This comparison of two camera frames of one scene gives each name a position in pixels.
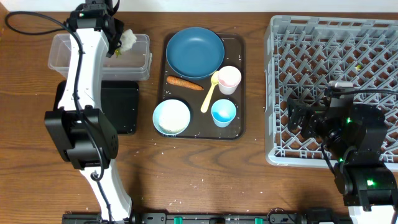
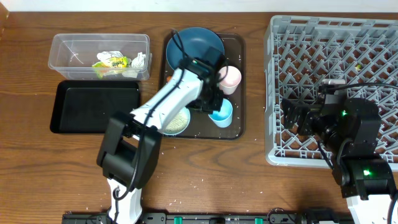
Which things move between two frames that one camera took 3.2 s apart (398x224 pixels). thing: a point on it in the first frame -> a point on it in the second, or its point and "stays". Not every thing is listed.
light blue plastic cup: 223,112 stays
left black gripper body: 115,38 -> 208,104
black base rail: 217,218 stays
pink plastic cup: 229,78 stays
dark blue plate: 194,53 stays
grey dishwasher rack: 303,55 stays
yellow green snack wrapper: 117,53 -> 116,63
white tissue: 127,40 -> 137,61
